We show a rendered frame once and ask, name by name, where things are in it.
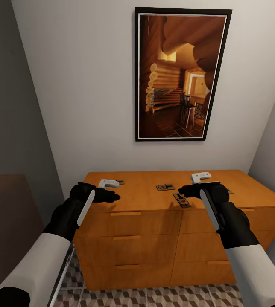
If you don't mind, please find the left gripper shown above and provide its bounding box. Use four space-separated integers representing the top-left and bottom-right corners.
97 188 121 203

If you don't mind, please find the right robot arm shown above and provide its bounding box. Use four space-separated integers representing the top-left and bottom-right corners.
178 172 275 307

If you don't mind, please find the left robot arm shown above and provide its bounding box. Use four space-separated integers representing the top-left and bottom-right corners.
0 179 121 307

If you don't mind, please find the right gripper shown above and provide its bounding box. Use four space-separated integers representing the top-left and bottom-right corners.
178 183 200 198

